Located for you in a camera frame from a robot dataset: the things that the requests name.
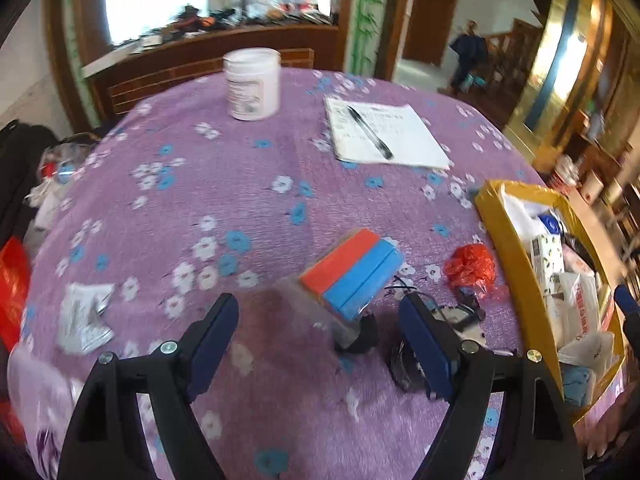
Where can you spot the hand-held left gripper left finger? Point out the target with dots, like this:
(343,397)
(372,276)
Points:
(215,345)

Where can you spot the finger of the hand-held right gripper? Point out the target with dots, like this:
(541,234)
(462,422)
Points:
(631,310)

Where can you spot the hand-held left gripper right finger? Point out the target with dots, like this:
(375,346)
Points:
(425,350)

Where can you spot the blue towel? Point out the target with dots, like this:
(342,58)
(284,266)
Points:
(577,385)

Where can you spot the patterned tissue pack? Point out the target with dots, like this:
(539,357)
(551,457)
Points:
(547,270)

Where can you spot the colourful sponge pack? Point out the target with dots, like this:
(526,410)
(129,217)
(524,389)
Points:
(355,270)

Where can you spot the yellow cardboard box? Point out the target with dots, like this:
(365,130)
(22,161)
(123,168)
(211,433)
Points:
(505,250)

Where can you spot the person's right hand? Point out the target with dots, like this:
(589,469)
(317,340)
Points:
(610,435)

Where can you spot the white pack red print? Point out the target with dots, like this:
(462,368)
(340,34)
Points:
(580,305)

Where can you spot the white plastic bag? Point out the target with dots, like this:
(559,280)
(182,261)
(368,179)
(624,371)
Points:
(587,347)

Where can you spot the silver foil wrapper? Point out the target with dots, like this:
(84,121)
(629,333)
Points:
(85,320)

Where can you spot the purple floral tablecloth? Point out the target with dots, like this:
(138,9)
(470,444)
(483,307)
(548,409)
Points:
(225,185)

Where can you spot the large red plastic bag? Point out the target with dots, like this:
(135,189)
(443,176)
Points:
(12,290)

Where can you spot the white paper sheets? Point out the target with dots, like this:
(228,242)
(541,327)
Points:
(410,135)

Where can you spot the black pen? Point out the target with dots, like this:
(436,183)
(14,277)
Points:
(370,132)

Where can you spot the crumpled plastic bags pile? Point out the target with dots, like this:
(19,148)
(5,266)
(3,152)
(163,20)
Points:
(60,170)

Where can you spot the black bag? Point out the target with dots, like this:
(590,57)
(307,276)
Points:
(25,175)

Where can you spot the white plastic jar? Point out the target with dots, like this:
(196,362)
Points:
(252,85)

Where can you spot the wooden chair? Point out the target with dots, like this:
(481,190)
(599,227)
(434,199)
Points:
(175,80)

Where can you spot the gold pillar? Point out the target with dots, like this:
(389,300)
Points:
(560,50)

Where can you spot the wooden stair railing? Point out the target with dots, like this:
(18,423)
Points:
(510,55)

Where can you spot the wooden counter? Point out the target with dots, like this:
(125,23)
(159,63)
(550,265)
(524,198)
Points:
(225,45)

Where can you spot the counter clutter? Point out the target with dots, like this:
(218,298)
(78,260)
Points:
(225,17)

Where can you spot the wooden door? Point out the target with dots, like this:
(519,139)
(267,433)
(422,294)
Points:
(430,15)

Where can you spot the bamboo wall decal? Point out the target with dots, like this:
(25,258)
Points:
(365,15)

